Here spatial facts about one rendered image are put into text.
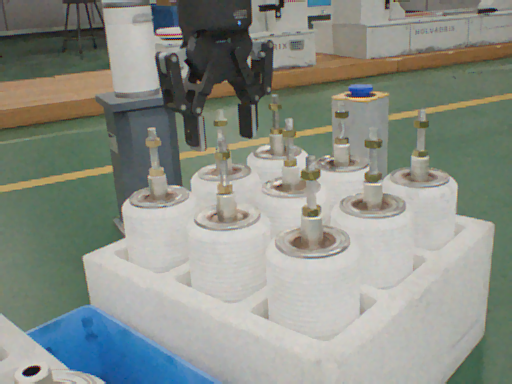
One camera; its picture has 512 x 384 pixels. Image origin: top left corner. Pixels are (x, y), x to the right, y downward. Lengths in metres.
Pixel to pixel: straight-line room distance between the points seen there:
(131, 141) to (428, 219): 0.64
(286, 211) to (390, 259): 0.14
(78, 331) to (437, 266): 0.45
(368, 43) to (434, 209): 2.61
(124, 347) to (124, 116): 0.55
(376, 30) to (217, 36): 2.76
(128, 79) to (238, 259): 0.63
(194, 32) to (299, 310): 0.29
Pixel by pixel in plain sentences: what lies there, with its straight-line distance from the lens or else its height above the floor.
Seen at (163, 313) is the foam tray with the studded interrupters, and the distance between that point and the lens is 0.68.
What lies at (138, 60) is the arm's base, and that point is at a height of 0.37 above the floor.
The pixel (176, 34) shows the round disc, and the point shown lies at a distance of 2.92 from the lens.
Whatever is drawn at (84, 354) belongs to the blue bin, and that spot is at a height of 0.06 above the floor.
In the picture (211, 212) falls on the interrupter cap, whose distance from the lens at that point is 0.67.
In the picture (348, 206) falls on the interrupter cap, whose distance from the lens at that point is 0.67.
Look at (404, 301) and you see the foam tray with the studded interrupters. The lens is 0.63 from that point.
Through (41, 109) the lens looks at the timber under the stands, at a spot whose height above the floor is 0.06.
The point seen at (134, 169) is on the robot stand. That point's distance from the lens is 1.19.
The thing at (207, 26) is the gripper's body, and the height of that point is 0.46.
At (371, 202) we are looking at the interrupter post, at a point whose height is 0.26.
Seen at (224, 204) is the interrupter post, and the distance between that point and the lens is 0.64.
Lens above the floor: 0.50
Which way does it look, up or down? 20 degrees down
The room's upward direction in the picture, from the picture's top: 3 degrees counter-clockwise
